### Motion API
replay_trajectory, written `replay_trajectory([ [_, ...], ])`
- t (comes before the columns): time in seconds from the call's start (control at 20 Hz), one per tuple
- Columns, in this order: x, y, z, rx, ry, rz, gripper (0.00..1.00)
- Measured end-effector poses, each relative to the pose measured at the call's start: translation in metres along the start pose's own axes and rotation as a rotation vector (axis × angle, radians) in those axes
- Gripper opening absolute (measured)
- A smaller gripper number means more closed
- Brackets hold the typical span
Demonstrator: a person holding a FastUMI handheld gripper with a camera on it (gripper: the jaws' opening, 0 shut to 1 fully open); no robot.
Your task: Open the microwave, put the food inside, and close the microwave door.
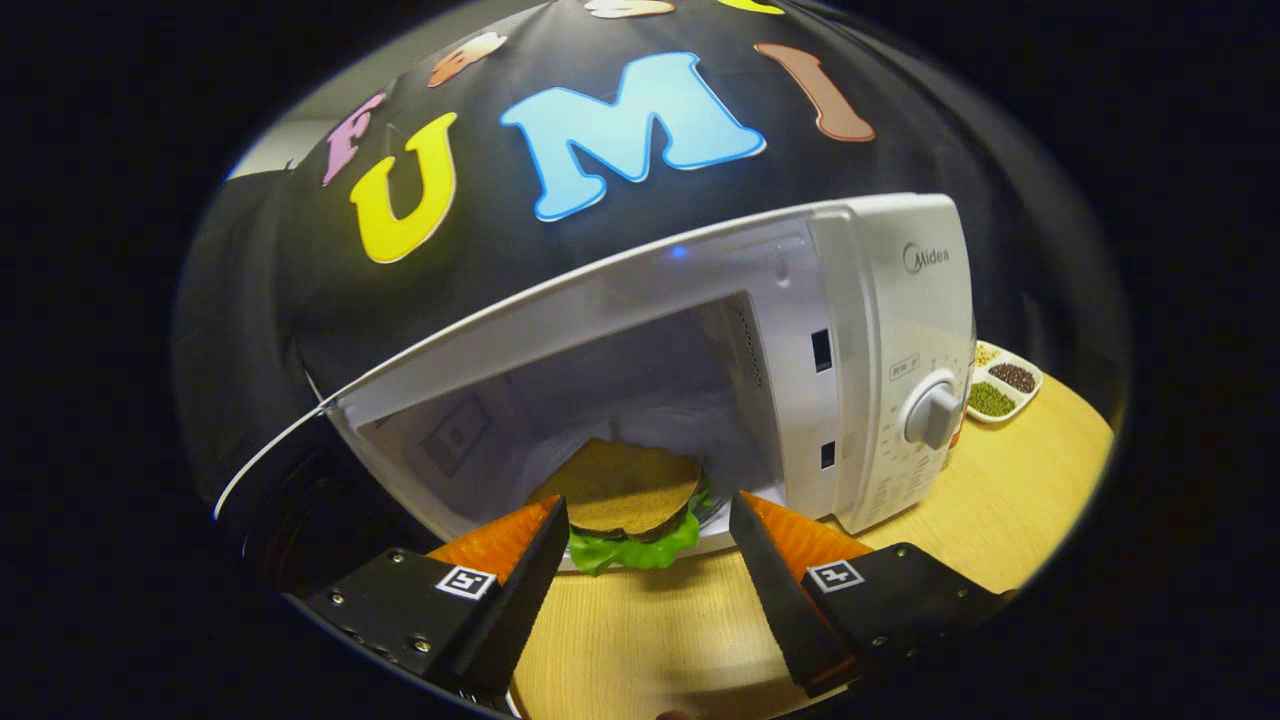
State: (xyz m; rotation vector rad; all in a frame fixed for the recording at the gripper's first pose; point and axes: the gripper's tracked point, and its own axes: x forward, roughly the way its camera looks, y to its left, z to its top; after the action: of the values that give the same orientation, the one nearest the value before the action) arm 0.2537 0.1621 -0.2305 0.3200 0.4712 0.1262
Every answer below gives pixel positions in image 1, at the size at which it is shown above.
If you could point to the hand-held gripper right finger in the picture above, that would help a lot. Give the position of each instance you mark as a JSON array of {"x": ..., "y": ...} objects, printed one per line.
[{"x": 780, "y": 600}]

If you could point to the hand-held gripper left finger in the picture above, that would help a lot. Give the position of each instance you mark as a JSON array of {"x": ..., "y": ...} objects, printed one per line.
[{"x": 510, "y": 610}]

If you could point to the sandwich with lettuce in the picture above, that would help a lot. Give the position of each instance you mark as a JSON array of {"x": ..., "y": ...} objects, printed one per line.
[{"x": 620, "y": 490}]

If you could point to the white microwave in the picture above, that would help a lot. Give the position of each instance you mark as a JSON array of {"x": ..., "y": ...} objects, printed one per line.
[{"x": 880, "y": 300}]

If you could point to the white divided dish of beans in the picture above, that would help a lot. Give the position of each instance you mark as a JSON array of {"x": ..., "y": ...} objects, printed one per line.
[{"x": 1000, "y": 385}]

